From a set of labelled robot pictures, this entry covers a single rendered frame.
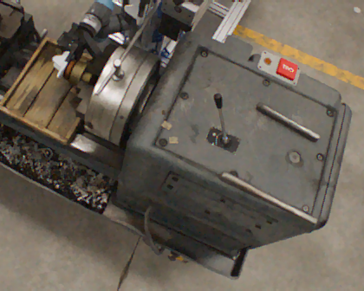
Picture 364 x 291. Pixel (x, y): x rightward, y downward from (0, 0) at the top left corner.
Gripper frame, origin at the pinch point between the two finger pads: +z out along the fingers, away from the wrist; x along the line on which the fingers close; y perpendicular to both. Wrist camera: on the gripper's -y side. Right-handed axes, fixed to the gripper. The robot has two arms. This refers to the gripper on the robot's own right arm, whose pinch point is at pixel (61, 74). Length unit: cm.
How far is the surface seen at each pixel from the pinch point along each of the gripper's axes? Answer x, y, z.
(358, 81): -108, -147, -151
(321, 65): -108, -117, -149
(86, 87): 2.1, -10.1, 1.3
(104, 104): 10.8, -19.8, 7.5
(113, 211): -54, -33, 22
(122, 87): 14.4, -22.7, 2.0
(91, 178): -54, -18, 13
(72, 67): 3.2, -2.7, -2.7
